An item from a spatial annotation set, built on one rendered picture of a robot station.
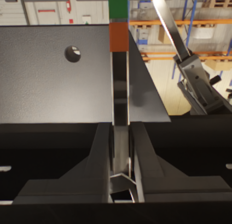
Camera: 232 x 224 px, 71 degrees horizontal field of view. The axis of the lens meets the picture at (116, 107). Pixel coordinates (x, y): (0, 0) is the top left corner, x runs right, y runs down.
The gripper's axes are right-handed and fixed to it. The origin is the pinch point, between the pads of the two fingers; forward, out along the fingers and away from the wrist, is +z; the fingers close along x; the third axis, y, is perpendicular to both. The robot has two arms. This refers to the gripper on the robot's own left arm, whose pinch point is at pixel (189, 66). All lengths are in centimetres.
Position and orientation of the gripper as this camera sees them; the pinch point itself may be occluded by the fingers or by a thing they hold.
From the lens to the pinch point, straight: 28.5
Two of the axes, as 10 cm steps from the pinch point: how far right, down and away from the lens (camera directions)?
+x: 1.6, 6.8, -7.2
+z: -5.9, -5.2, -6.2
